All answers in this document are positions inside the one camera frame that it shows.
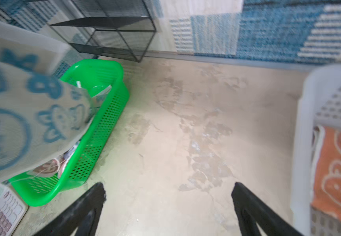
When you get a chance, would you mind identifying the orange bunny pattern towel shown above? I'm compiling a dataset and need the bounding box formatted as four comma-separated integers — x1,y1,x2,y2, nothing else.
311,125,341,222

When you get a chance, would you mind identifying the blue patterned towel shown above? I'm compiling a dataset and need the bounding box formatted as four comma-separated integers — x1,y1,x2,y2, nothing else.
0,21,96,183

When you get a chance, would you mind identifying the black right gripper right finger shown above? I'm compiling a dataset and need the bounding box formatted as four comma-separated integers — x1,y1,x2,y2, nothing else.
231,182,301,236

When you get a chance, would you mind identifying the green plastic laundry basket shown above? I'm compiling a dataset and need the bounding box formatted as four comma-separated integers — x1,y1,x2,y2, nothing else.
9,59,129,207

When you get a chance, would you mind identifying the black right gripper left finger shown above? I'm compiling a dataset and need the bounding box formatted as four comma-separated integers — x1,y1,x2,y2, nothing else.
35,183,106,236

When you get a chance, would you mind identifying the black wire mesh shelf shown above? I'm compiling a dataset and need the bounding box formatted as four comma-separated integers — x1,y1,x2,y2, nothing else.
23,0,157,63

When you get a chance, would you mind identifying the white plastic basket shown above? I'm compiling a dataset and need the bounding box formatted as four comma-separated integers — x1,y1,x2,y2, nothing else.
290,64,341,236

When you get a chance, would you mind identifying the white desk calculator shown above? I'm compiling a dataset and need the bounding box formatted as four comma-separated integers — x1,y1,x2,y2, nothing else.
0,184,29,236

